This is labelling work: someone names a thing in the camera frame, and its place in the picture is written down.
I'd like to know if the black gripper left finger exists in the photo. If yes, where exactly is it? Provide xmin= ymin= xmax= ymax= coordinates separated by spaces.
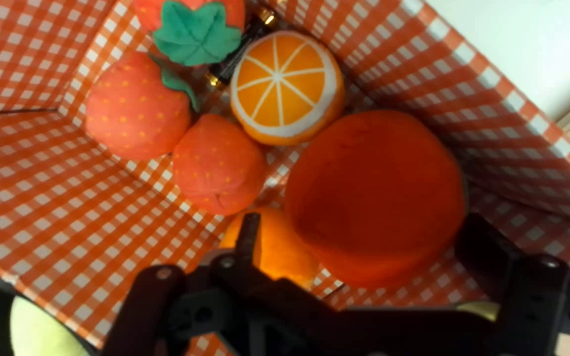
xmin=232 ymin=212 xmax=265 ymax=267

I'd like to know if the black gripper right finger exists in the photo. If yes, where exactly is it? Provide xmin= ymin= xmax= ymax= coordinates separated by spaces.
xmin=453 ymin=212 xmax=527 ymax=309

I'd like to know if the red round plushy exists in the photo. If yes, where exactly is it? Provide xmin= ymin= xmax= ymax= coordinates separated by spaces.
xmin=283 ymin=107 xmax=469 ymax=291

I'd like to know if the small orange ball plush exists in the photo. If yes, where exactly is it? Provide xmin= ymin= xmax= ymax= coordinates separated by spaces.
xmin=218 ymin=206 xmax=321 ymax=293

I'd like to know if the red strawberry plush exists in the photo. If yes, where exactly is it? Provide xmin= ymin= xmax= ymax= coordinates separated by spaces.
xmin=83 ymin=49 xmax=200 ymax=164
xmin=170 ymin=113 xmax=269 ymax=218

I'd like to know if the orange slice plush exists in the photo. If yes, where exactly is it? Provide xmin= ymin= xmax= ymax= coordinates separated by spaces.
xmin=230 ymin=30 xmax=349 ymax=148

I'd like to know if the red checkered cardboard box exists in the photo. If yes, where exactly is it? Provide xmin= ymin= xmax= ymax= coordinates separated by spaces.
xmin=0 ymin=0 xmax=570 ymax=356

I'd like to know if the strawberry plush with green leaf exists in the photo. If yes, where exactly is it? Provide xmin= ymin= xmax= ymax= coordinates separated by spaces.
xmin=133 ymin=0 xmax=248 ymax=69

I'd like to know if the yellow plush fruit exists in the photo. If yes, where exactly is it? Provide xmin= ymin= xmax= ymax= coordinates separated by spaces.
xmin=8 ymin=295 xmax=93 ymax=356

